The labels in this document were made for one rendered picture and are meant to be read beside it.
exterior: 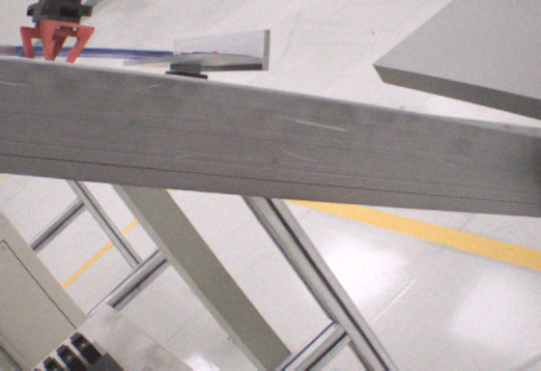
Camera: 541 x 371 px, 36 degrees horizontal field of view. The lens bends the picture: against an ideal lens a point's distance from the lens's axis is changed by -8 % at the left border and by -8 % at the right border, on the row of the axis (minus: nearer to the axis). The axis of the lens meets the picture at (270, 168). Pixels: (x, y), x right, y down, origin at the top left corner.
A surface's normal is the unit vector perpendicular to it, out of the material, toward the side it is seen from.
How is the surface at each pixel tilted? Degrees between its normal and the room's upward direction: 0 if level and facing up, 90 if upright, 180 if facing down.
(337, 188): 90
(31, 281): 90
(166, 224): 90
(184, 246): 90
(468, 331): 0
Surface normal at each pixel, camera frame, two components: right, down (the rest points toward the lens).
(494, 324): -0.52, -0.76
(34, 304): 0.47, 0.11
